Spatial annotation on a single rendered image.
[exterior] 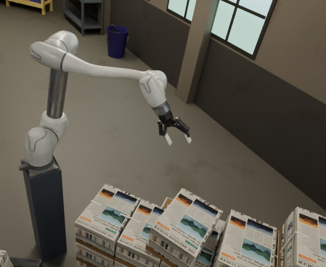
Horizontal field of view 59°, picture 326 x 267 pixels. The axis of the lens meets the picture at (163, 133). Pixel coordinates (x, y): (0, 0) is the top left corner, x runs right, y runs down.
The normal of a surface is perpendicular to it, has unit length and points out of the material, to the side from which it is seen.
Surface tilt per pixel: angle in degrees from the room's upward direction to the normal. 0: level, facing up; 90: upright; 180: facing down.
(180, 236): 0
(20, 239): 0
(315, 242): 1
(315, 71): 90
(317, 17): 90
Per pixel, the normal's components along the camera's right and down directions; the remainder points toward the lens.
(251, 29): -0.81, 0.24
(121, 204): 0.16, -0.76
